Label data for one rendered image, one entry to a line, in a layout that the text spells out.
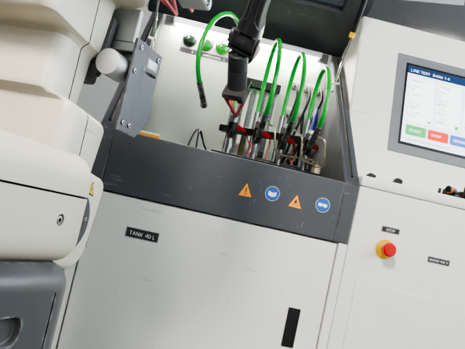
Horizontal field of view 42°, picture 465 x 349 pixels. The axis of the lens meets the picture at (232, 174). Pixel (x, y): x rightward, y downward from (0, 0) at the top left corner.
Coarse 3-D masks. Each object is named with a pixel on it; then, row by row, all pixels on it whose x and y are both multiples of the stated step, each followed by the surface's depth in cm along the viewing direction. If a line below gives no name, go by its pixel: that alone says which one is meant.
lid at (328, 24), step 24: (168, 0) 209; (216, 0) 206; (240, 0) 205; (288, 0) 202; (312, 0) 203; (336, 0) 201; (360, 0) 198; (216, 24) 215; (288, 24) 210; (312, 24) 209; (336, 24) 207; (312, 48) 218; (336, 48) 216
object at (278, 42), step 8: (280, 40) 181; (272, 48) 194; (280, 48) 176; (272, 56) 196; (280, 56) 173; (264, 80) 200; (264, 88) 200; (272, 88) 169; (272, 96) 169; (256, 112) 200; (264, 112) 173; (256, 120) 200; (264, 120) 174
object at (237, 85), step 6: (228, 72) 170; (246, 72) 171; (228, 78) 171; (234, 78) 169; (240, 78) 169; (246, 78) 171; (228, 84) 172; (234, 84) 170; (240, 84) 170; (246, 84) 173; (228, 90) 172; (234, 90) 171; (240, 90) 172; (246, 90) 172; (222, 96) 171; (234, 96) 170; (240, 96) 170
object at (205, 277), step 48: (96, 240) 152; (144, 240) 153; (192, 240) 154; (240, 240) 155; (288, 240) 156; (96, 288) 151; (144, 288) 152; (192, 288) 153; (240, 288) 154; (288, 288) 156; (96, 336) 150; (144, 336) 152; (192, 336) 153; (240, 336) 154; (288, 336) 154
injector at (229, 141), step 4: (232, 120) 182; (236, 120) 182; (228, 124) 183; (232, 124) 182; (236, 124) 182; (228, 128) 182; (232, 128) 180; (236, 128) 183; (228, 132) 182; (232, 132) 180; (228, 136) 182; (232, 136) 182; (228, 140) 182; (228, 144) 182; (228, 148) 182; (228, 152) 182
